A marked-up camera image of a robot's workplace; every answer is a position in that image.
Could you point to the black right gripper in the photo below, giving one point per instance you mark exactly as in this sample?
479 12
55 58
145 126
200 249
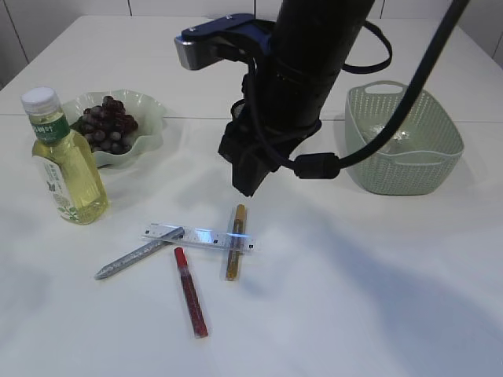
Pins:
254 153

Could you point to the clear plastic ruler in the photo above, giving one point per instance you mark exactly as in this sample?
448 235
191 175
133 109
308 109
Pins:
202 238

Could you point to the gold glitter pen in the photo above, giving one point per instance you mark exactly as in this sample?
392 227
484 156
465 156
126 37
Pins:
233 260

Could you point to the silver glitter pen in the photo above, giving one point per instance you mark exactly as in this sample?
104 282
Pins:
137 255

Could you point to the dark purple grape bunch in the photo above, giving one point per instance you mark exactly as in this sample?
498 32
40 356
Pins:
107 127

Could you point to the yellow tea plastic bottle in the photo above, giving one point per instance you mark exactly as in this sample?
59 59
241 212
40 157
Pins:
64 159

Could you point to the right black blue robot arm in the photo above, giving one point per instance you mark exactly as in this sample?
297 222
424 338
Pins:
285 89

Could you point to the black mesh pen holder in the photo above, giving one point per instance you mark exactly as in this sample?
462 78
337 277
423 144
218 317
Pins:
237 109

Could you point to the green wavy glass plate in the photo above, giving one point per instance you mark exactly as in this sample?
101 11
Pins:
147 111

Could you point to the red glitter pen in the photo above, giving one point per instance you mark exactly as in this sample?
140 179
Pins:
195 312

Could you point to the green plastic woven basket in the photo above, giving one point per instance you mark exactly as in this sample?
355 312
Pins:
421 154

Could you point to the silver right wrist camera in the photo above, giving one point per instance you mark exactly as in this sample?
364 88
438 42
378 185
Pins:
234 37

